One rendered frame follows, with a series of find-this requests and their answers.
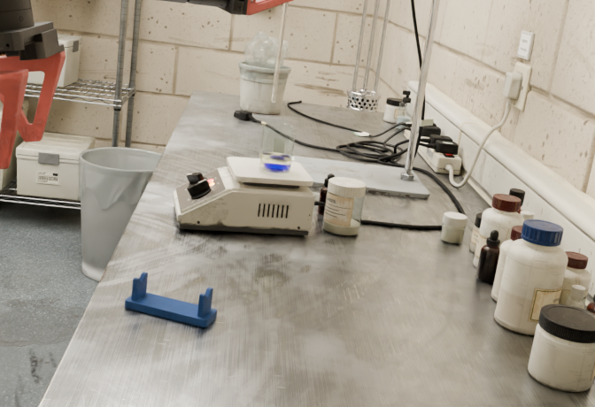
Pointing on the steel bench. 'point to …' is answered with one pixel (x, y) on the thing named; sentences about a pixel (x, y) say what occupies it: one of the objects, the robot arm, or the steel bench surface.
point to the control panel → (203, 196)
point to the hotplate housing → (251, 209)
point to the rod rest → (139, 298)
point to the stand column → (424, 72)
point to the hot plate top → (242, 172)
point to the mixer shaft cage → (356, 98)
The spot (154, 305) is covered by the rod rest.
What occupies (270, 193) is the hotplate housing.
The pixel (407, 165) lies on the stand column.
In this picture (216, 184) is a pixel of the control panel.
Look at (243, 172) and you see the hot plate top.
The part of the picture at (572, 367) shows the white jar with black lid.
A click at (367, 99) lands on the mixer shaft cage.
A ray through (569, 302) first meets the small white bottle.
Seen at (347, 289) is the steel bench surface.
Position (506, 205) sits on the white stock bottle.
